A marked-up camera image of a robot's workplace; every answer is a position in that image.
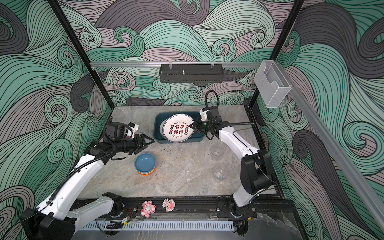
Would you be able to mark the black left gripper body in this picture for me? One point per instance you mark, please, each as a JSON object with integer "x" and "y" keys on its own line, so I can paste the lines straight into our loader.
{"x": 132, "y": 145}

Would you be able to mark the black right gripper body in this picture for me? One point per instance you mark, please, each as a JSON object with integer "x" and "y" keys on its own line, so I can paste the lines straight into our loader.
{"x": 204, "y": 126}

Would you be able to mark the blue shallow bowl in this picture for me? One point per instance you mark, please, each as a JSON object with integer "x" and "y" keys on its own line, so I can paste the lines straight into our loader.
{"x": 145, "y": 162}

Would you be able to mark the orange shallow bowl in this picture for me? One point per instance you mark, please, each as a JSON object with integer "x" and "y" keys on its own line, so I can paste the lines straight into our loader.
{"x": 147, "y": 173}

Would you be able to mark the white plate red green circles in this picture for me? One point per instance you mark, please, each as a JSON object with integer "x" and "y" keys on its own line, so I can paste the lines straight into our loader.
{"x": 176, "y": 129}

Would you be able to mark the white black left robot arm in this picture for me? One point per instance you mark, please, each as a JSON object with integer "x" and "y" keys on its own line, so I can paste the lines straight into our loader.
{"x": 54, "y": 218}

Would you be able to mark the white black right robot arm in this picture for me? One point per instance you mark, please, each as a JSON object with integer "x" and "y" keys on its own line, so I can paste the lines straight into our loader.
{"x": 256, "y": 170}

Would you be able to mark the teal plastic bin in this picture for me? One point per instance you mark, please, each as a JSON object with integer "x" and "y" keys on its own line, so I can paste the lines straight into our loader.
{"x": 196, "y": 137}

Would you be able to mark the clear plastic cup far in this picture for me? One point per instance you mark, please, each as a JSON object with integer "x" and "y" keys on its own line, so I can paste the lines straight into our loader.
{"x": 217, "y": 150}

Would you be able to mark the clear plastic cup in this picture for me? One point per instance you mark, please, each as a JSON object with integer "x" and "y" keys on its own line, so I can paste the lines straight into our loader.
{"x": 217, "y": 150}
{"x": 219, "y": 173}

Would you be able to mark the clear plastic cup near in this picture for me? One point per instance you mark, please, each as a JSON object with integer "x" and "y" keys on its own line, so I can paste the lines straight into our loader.
{"x": 219, "y": 173}

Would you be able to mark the pink plush pig figure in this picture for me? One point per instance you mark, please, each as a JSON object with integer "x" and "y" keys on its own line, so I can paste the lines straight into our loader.
{"x": 148, "y": 208}

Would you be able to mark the pink white small figure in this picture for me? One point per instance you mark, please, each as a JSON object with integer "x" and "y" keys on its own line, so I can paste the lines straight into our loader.
{"x": 168, "y": 205}

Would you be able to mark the black perforated wall tray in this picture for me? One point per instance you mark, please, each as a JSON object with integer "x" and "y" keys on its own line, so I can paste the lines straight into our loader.
{"x": 200, "y": 74}

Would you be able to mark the clear acrylic wall holder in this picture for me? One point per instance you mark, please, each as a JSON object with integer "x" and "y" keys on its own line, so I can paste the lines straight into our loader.
{"x": 272, "y": 83}

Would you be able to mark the white slotted cable duct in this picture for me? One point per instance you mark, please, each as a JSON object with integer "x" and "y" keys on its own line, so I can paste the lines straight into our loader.
{"x": 158, "y": 225}

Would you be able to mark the aluminium wall rail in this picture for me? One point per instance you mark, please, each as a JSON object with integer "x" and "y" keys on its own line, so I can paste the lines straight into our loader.
{"x": 137, "y": 64}

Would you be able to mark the black left rear frame post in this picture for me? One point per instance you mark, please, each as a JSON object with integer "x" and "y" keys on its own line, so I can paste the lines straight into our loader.
{"x": 55, "y": 6}

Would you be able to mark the black frame post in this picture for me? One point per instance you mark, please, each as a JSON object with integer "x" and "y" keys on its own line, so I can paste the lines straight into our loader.
{"x": 287, "y": 27}
{"x": 55, "y": 6}

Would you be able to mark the black right rear frame post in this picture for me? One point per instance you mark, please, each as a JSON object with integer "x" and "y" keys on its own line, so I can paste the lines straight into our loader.
{"x": 287, "y": 27}

